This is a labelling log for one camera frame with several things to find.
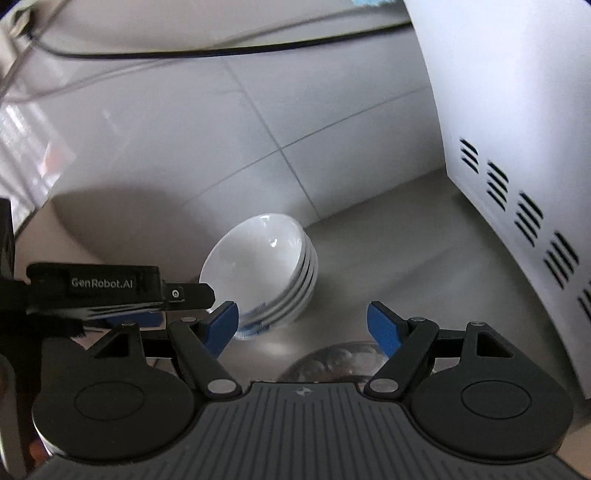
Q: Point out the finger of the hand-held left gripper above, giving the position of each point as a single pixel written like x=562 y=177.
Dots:
x=138 y=321
x=189 y=296

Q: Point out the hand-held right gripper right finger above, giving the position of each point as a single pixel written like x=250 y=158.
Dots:
x=384 y=326

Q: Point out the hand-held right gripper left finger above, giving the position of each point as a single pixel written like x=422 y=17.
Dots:
x=221 y=325

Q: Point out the small steel plate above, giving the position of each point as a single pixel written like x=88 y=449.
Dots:
x=332 y=360

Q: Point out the white ceramic bowl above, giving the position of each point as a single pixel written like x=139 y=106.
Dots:
x=309 y=284
x=303 y=272
x=258 y=258
x=295 y=314

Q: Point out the white microwave oven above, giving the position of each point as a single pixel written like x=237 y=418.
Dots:
x=508 y=138

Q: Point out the blue towel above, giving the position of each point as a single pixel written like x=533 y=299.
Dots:
x=374 y=2

